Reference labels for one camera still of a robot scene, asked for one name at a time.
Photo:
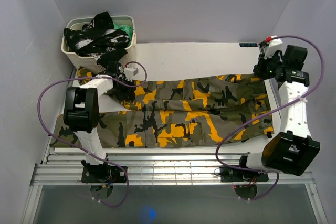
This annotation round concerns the green cloth in basket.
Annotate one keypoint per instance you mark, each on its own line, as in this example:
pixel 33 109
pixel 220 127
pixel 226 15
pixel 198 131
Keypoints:
pixel 126 28

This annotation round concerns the blue table label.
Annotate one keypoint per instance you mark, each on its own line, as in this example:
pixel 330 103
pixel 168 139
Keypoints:
pixel 248 44

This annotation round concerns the black white patterned trousers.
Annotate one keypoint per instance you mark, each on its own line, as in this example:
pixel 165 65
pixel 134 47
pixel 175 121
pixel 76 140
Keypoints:
pixel 98 39

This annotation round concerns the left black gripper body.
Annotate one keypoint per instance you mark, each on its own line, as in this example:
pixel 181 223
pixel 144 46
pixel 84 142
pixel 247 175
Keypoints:
pixel 122 91

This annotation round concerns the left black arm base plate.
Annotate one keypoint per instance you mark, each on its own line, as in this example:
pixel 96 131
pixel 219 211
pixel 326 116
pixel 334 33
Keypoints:
pixel 116 175

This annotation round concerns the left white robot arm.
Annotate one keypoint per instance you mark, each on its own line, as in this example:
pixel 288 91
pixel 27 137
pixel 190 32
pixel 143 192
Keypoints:
pixel 81 114

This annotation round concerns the yellow camouflage trousers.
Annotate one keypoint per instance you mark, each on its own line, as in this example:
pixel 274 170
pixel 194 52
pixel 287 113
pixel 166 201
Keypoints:
pixel 188 113

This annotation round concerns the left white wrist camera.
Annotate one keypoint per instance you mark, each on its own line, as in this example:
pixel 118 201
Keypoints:
pixel 130 71

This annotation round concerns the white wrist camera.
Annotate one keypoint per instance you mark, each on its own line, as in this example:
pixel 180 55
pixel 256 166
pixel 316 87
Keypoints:
pixel 271 45
pixel 130 71

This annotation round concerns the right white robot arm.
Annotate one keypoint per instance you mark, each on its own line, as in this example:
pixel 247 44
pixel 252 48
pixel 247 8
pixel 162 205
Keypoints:
pixel 292 150

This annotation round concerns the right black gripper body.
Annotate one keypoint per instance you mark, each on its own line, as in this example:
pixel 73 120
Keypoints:
pixel 268 67

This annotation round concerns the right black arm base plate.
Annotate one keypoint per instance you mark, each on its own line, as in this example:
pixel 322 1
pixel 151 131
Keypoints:
pixel 235 175

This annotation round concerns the aluminium front rail frame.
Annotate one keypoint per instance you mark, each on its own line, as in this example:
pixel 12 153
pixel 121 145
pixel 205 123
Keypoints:
pixel 157 169

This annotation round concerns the aluminium table edge rail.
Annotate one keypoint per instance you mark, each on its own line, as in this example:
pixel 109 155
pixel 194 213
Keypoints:
pixel 269 81

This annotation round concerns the white perforated laundry basket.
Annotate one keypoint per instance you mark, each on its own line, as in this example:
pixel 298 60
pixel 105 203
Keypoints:
pixel 90 62

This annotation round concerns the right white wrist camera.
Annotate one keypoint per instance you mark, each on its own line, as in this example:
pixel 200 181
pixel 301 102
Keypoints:
pixel 271 45

